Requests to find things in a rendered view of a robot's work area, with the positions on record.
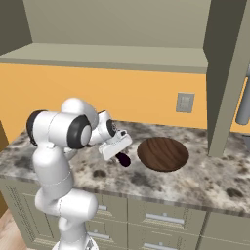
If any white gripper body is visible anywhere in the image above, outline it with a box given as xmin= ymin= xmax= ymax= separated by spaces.
xmin=98 ymin=133 xmax=134 ymax=161

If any dark purple eggplant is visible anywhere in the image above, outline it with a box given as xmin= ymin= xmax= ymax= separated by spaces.
xmin=115 ymin=151 xmax=133 ymax=169

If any brown wooden bowl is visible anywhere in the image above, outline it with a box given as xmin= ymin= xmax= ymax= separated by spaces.
xmin=136 ymin=136 xmax=190 ymax=173

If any beige drawer front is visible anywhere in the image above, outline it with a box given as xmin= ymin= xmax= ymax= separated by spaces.
xmin=127 ymin=224 xmax=205 ymax=250
xmin=85 ymin=220 xmax=129 ymax=250
xmin=93 ymin=192 xmax=129 ymax=227
xmin=127 ymin=196 xmax=209 ymax=233

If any beige upper cabinet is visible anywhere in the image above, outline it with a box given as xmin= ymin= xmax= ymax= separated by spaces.
xmin=0 ymin=0 xmax=213 ymax=75

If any beige lower cabinet door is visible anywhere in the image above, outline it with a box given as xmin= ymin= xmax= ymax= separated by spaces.
xmin=196 ymin=210 xmax=250 ymax=250
xmin=0 ymin=177 xmax=63 ymax=250

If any beige cabinet door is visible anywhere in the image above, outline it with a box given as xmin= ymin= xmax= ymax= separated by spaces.
xmin=196 ymin=210 xmax=250 ymax=250
xmin=0 ymin=177 xmax=63 ymax=250
xmin=202 ymin=0 xmax=250 ymax=158

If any grey wall outlet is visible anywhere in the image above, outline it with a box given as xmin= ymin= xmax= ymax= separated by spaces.
xmin=175 ymin=92 xmax=196 ymax=114

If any grey cylindrical handle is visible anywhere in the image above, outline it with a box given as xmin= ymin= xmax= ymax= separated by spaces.
xmin=235 ymin=75 xmax=250 ymax=127

